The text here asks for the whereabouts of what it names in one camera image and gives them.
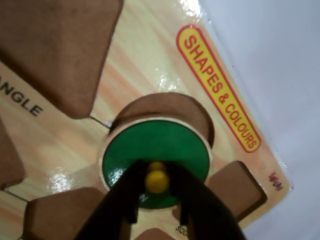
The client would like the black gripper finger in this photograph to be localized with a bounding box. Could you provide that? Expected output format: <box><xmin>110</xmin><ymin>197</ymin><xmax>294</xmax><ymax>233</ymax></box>
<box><xmin>74</xmin><ymin>160</ymin><xmax>149</xmax><ymax>240</ymax></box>
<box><xmin>165</xmin><ymin>161</ymin><xmax>248</xmax><ymax>240</ymax></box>

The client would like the green circle piece yellow pin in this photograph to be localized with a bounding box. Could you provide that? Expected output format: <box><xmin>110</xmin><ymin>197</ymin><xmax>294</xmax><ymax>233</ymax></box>
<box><xmin>96</xmin><ymin>115</ymin><xmax>215</xmax><ymax>210</ymax></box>

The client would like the wooden shapes puzzle board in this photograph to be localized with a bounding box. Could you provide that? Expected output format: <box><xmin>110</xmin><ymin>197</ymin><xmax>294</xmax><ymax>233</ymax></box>
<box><xmin>0</xmin><ymin>0</ymin><xmax>295</xmax><ymax>240</ymax></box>

